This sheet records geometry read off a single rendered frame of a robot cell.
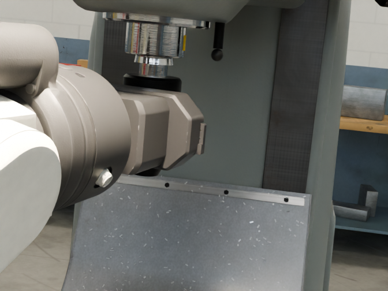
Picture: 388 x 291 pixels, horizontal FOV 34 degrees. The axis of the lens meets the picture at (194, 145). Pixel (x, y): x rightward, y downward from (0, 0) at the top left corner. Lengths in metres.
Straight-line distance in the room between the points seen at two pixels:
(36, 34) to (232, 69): 0.56
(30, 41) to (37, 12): 4.73
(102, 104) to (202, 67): 0.51
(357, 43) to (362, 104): 0.66
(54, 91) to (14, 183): 0.08
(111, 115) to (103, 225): 0.53
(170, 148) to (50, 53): 0.14
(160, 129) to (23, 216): 0.16
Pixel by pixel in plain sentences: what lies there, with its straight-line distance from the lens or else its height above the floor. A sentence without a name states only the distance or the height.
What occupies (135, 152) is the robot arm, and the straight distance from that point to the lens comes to 0.42.
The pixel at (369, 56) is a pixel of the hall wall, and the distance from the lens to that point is 4.74.
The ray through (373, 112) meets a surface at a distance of 4.21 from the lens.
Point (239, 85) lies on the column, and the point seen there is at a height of 1.24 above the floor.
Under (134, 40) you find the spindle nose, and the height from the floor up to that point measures 1.29.
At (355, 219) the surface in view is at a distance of 4.27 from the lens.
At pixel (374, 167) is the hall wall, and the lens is 4.82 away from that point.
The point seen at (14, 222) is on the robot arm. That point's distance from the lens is 0.30.
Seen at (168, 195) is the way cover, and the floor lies 1.08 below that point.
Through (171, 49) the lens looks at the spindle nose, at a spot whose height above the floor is 1.29.
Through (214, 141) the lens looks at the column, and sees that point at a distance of 0.89.
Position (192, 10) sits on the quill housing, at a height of 1.31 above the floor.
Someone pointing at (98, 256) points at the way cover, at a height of 0.99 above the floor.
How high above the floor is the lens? 1.30
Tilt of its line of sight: 10 degrees down
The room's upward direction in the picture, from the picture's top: 5 degrees clockwise
